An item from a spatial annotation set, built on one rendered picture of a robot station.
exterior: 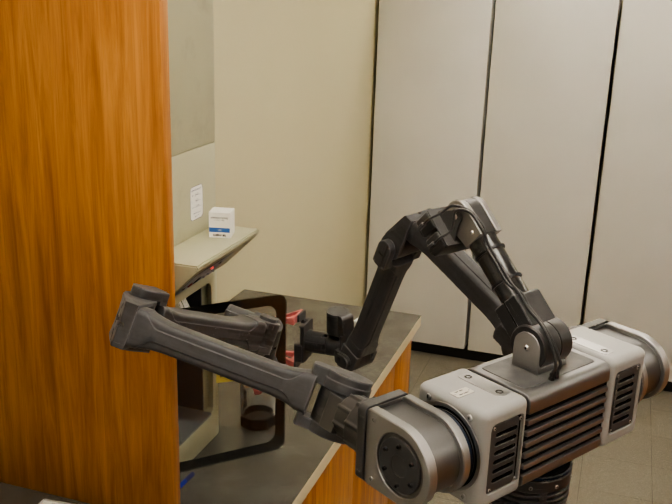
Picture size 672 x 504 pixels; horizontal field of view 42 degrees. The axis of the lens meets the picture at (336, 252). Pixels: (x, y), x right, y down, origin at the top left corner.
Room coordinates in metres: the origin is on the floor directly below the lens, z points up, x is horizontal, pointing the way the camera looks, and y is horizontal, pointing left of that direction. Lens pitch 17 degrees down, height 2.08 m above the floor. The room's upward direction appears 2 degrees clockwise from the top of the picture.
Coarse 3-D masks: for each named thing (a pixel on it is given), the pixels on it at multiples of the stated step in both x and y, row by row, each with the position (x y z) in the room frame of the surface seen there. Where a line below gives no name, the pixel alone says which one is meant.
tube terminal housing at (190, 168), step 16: (208, 144) 2.00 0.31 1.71; (176, 160) 1.86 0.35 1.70; (192, 160) 1.93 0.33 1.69; (208, 160) 2.00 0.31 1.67; (176, 176) 1.85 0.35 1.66; (192, 176) 1.92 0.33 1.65; (208, 176) 2.00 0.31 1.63; (176, 192) 1.85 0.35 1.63; (208, 192) 2.00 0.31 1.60; (176, 208) 1.85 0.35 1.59; (208, 208) 2.00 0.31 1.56; (176, 224) 1.85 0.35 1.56; (192, 224) 1.92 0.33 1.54; (208, 224) 2.00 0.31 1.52; (176, 240) 1.85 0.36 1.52; (192, 288) 1.91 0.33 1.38; (208, 288) 2.04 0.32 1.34
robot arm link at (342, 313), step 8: (328, 312) 2.01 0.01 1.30; (336, 312) 2.01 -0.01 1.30; (344, 312) 2.01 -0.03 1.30; (328, 320) 2.01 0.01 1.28; (336, 320) 1.99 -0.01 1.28; (344, 320) 1.99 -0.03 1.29; (352, 320) 2.00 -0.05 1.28; (328, 328) 2.01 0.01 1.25; (336, 328) 2.00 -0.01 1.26; (344, 328) 1.98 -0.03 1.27; (352, 328) 2.00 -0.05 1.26; (336, 336) 2.00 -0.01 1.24; (344, 336) 1.98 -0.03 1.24; (336, 352) 1.97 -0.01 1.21; (336, 360) 1.97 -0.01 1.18; (344, 360) 1.94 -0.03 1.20; (344, 368) 1.94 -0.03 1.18
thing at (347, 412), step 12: (360, 396) 1.19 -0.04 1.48; (384, 396) 1.13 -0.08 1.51; (396, 396) 1.14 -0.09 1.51; (348, 408) 1.16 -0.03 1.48; (360, 408) 1.11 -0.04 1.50; (336, 420) 1.16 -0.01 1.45; (348, 420) 1.13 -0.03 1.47; (360, 420) 1.10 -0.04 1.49; (336, 432) 1.17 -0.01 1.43; (348, 432) 1.13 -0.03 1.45; (360, 432) 1.10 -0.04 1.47; (348, 444) 1.13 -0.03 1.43; (360, 444) 1.10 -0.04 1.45; (360, 456) 1.10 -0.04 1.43; (360, 468) 1.10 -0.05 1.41
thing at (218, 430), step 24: (216, 312) 1.80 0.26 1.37; (264, 312) 1.85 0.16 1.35; (192, 384) 1.77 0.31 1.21; (216, 384) 1.80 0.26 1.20; (240, 384) 1.83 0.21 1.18; (192, 408) 1.77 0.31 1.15; (216, 408) 1.80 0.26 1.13; (240, 408) 1.82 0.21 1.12; (264, 408) 1.85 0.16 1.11; (192, 432) 1.77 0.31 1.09; (216, 432) 1.80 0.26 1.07; (240, 432) 1.82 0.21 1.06; (264, 432) 1.85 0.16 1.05; (192, 456) 1.77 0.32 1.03; (216, 456) 1.80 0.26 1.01; (240, 456) 1.82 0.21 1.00
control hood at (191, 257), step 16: (192, 240) 1.88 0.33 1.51; (208, 240) 1.89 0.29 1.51; (224, 240) 1.89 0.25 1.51; (240, 240) 1.90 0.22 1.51; (176, 256) 1.76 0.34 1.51; (192, 256) 1.77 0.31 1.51; (208, 256) 1.77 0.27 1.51; (224, 256) 1.85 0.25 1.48; (176, 272) 1.71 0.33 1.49; (192, 272) 1.70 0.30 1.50; (176, 288) 1.71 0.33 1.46
